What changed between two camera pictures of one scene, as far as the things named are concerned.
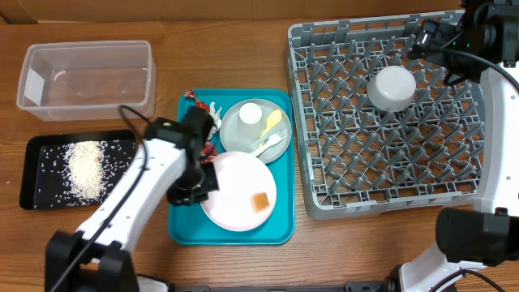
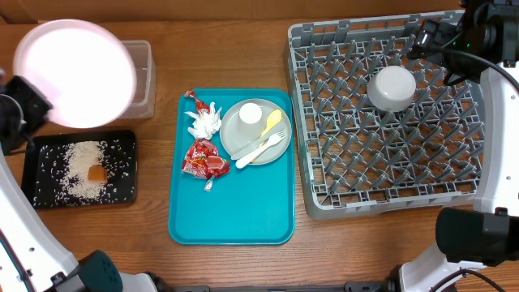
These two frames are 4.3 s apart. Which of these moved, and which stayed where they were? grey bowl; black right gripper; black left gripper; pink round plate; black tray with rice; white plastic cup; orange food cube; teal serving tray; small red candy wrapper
Moved: pink round plate; black left gripper; orange food cube
Stayed: grey bowl; black tray with rice; teal serving tray; white plastic cup; small red candy wrapper; black right gripper
